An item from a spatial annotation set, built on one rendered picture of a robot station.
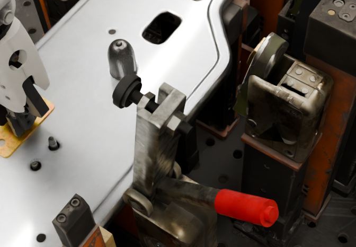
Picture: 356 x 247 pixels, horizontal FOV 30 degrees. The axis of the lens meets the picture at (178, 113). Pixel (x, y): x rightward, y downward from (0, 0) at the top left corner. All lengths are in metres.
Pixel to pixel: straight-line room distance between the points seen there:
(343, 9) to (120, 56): 0.25
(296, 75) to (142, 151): 0.22
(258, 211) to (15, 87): 0.26
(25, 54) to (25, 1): 0.69
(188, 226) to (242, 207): 0.10
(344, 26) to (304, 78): 0.07
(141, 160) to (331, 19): 0.25
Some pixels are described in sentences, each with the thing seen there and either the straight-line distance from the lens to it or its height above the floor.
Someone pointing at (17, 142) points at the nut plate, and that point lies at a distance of 0.75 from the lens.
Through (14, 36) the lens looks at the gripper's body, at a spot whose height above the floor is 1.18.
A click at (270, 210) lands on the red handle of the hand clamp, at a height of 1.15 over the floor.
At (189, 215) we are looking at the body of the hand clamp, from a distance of 0.63.
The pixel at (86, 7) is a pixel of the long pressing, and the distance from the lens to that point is 0.86.
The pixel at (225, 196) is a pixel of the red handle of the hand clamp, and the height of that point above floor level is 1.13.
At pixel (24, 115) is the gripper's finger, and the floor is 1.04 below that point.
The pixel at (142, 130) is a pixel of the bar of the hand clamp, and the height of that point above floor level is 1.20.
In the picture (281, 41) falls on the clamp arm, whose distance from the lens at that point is 0.67.
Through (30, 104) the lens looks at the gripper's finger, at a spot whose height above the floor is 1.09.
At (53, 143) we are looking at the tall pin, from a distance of 0.73.
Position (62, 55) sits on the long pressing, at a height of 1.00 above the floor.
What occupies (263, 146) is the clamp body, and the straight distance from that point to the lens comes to 0.78.
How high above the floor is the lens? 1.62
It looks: 57 degrees down
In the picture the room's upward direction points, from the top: 4 degrees counter-clockwise
